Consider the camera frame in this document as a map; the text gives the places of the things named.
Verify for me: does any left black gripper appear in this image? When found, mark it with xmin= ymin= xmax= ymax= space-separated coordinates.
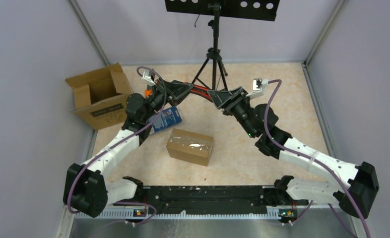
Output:
xmin=142 ymin=77 xmax=195 ymax=121

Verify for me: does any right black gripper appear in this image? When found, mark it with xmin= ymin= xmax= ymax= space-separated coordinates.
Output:
xmin=207 ymin=87 xmax=257 ymax=139

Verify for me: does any red black utility knife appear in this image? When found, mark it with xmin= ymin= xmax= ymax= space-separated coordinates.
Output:
xmin=191 ymin=85 xmax=212 ymax=102

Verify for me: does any blue blister pack item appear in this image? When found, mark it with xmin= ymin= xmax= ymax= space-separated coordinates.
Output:
xmin=147 ymin=107 xmax=183 ymax=134

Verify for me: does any small cardboard box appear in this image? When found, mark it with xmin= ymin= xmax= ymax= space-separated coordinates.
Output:
xmin=166 ymin=128 xmax=214 ymax=167

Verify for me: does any large cardboard box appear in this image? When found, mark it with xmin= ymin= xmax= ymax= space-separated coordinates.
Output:
xmin=65 ymin=63 xmax=133 ymax=130

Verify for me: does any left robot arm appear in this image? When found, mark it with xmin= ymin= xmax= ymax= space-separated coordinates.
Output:
xmin=64 ymin=79 xmax=194 ymax=218

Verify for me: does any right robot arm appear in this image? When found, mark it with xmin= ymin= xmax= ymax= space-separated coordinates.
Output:
xmin=207 ymin=87 xmax=379 ymax=219

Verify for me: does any orange curved toy piece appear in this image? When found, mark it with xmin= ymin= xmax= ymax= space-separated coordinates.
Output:
xmin=145 ymin=89 xmax=153 ymax=98

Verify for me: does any black tripod stand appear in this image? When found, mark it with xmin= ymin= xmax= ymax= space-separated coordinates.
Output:
xmin=192 ymin=1 xmax=228 ymax=91

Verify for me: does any black perforated plate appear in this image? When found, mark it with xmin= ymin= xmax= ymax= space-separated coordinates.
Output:
xmin=164 ymin=0 xmax=280 ymax=21

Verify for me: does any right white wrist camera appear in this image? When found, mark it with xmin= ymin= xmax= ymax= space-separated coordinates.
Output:
xmin=247 ymin=78 xmax=269 ymax=99

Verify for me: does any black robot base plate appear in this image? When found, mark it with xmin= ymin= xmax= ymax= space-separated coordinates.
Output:
xmin=128 ymin=185 xmax=309 ymax=215

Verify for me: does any grey cable duct rail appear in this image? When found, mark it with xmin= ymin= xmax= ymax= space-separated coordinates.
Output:
xmin=75 ymin=209 xmax=281 ymax=220

